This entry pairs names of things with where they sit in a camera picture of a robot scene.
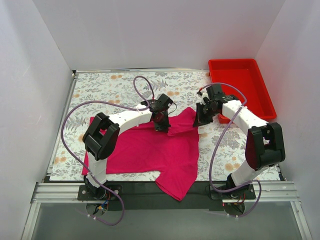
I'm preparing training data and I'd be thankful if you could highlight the magenta t shirt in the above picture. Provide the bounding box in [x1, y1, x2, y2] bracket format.
[81, 106, 201, 202]

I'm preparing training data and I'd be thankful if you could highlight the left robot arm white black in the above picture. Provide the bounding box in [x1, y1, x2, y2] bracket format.
[83, 93, 174, 200]

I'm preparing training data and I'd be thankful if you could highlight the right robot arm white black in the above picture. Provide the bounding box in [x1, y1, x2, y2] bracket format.
[193, 82, 286, 199]

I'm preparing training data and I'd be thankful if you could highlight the floral patterned table mat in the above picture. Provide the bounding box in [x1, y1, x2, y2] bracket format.
[48, 70, 246, 182]

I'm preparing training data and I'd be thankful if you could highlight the red plastic bin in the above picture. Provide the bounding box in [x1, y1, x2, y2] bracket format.
[208, 58, 277, 122]

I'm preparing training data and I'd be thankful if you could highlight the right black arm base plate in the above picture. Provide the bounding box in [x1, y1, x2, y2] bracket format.
[205, 184, 256, 202]

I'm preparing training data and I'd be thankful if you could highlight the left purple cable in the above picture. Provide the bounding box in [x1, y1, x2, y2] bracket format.
[61, 75, 176, 226]

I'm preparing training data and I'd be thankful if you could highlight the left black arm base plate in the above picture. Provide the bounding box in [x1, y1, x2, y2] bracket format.
[77, 185, 118, 201]

